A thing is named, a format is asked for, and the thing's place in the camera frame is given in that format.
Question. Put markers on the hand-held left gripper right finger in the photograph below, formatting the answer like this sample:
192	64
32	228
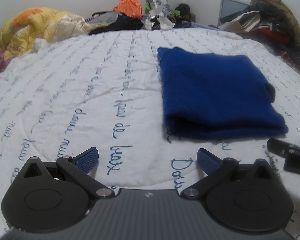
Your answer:
208	161

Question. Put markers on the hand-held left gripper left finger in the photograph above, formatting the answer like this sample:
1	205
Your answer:
86	160

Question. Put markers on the blue beaded sweater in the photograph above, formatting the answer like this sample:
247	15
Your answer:
215	92

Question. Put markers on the mixed clothes heap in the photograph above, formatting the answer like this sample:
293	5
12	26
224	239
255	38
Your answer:
242	23

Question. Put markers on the dark clothes pile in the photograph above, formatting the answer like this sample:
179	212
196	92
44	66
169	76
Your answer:
120	25

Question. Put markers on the white script-printed bedspread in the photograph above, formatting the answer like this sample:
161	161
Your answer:
90	80

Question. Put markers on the red garment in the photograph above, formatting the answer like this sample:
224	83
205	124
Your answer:
275	35

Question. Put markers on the small white cloth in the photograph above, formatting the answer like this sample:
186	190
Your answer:
41	43

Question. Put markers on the brown padded jacket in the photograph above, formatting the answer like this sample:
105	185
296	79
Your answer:
282	10

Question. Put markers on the yellow quilt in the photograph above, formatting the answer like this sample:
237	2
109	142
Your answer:
27	27

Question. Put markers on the grey framed panel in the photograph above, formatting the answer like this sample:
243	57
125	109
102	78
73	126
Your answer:
231	8

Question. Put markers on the silver plastic wrapper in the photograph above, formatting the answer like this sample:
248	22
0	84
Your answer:
160	21

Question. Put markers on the dark brown hat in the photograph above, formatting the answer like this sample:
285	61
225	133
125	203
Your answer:
186	11

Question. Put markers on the green cloth item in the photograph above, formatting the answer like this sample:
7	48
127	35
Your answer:
175	12

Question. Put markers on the orange bag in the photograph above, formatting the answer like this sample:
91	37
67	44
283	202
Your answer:
128	6

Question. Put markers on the blue floral white pillow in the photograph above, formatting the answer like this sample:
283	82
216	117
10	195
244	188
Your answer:
160	2

